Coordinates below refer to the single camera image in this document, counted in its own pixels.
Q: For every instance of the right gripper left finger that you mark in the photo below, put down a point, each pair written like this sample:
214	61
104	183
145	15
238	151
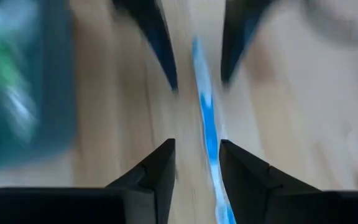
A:
89	207

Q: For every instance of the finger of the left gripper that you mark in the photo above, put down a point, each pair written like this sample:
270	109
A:
154	31
239	34

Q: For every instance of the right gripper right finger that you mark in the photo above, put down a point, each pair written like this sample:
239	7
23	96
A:
291	207

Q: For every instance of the blue toothbrush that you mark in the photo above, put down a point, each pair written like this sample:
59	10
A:
210	133

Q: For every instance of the teal plastic bin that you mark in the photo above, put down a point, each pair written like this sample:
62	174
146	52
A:
54	93

